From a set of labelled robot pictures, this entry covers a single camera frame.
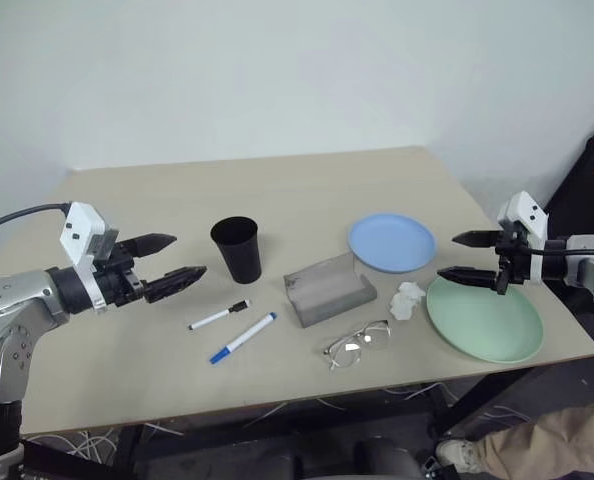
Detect white tissue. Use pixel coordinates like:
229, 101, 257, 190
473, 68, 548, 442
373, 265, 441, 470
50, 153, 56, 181
389, 281, 425, 321

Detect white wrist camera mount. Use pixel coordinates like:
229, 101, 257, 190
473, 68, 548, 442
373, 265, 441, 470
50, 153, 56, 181
496, 190, 550, 287
58, 201, 121, 312

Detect person's khaki trouser leg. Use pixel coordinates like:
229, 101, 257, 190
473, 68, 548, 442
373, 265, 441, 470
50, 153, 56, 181
471, 394, 594, 474

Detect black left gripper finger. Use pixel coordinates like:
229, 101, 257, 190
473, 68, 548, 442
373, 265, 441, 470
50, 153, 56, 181
143, 264, 209, 305
123, 232, 179, 259

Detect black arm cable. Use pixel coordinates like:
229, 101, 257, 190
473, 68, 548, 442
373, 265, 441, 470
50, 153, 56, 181
0, 202, 73, 239
519, 246, 594, 261

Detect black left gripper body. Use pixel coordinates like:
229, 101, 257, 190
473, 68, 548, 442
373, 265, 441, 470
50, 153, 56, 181
95, 238, 149, 309

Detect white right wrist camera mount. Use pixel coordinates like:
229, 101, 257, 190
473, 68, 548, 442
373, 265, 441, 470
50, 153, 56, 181
496, 190, 550, 287

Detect black table leg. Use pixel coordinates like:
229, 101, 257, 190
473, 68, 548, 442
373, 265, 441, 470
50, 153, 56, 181
20, 438, 126, 480
429, 367, 543, 441

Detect small dark floor device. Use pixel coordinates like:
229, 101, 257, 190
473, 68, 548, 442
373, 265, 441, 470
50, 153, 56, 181
420, 452, 446, 477

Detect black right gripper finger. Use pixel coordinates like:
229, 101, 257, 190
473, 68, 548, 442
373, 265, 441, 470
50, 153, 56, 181
451, 229, 503, 250
436, 267, 500, 291

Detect black bag with orange tag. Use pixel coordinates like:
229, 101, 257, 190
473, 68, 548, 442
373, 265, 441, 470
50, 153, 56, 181
544, 122, 594, 241

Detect white marker with black cap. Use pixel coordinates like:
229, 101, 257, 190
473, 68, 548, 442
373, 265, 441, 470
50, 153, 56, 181
187, 298, 253, 331

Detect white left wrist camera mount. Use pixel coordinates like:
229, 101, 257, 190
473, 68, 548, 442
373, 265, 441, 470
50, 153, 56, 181
58, 201, 121, 312

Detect white marker with blue cap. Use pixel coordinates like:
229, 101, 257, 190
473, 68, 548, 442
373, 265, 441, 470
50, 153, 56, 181
208, 312, 278, 365

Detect light blue plate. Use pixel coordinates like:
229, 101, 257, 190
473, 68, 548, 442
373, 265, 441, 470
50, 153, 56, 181
346, 213, 437, 274

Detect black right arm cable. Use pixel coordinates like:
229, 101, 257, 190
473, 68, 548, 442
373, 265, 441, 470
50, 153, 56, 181
519, 246, 594, 261

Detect thin-framed clear glasses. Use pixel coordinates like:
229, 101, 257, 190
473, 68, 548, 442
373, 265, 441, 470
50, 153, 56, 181
321, 319, 392, 371

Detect person's beige shoe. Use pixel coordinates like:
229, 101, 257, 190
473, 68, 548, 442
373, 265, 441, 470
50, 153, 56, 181
435, 438, 481, 472

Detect grey glasses case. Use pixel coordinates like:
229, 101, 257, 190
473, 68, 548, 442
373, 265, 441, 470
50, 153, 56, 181
282, 252, 378, 330

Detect light green plate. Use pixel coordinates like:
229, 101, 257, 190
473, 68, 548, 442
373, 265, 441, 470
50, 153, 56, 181
425, 276, 545, 364

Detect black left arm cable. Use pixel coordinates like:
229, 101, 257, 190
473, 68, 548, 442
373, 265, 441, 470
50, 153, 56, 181
0, 202, 73, 239

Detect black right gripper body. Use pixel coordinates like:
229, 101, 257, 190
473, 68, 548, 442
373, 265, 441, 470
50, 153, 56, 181
494, 221, 533, 297

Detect black plastic cup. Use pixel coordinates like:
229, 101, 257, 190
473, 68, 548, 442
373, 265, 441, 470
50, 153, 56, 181
209, 215, 263, 285

